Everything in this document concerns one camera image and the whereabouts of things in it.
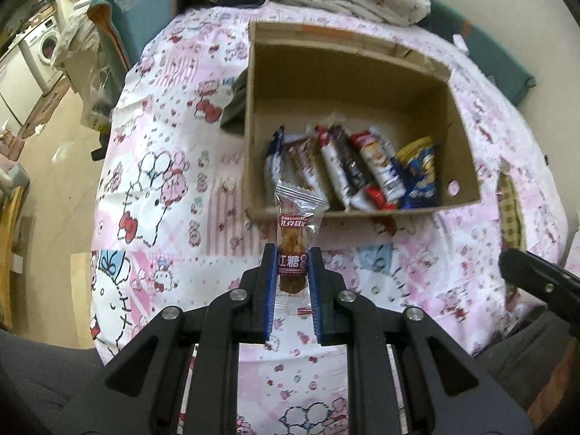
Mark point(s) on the brown cardboard box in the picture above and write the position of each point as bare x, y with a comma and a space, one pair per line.
344, 86

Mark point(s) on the blue white snack packet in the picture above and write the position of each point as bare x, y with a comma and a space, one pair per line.
274, 154

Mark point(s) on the person's left leg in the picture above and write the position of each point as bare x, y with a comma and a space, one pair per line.
40, 380

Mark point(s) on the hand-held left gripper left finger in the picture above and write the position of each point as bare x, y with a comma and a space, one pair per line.
270, 299

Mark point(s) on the yellow checked packet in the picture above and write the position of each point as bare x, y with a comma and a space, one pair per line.
512, 213

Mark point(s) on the dark brown snack clear packet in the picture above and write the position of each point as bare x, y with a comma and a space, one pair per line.
351, 158

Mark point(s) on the white cabinet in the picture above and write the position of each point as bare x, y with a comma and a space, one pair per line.
18, 86

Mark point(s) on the person's leg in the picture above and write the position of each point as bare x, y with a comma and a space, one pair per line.
40, 380
521, 353

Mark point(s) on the white washing machine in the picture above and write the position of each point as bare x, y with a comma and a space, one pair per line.
45, 50

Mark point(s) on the white black snack packet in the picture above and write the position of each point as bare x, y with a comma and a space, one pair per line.
333, 167

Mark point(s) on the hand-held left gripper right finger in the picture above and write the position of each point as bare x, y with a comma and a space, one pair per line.
315, 308

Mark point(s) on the yellow blue snack packet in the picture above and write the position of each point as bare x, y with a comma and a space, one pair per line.
421, 176

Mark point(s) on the small white object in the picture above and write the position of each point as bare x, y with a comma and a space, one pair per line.
460, 41

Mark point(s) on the clear plastic bag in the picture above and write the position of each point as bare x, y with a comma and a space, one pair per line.
97, 99

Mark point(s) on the person's right leg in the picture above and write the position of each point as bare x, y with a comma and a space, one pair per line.
521, 353

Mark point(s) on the teal bed cushion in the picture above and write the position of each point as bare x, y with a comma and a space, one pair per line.
489, 59
131, 22

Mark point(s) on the dark grey cloth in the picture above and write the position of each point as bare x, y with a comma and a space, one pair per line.
234, 104

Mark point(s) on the pink cartoon printed blanket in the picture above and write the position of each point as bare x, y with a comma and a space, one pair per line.
181, 176

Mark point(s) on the red label clear snack packet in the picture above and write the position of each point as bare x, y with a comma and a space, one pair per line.
293, 253

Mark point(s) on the white red snack packet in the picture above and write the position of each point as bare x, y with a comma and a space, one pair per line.
380, 163

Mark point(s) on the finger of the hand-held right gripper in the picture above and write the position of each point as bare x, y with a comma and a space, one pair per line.
530, 274

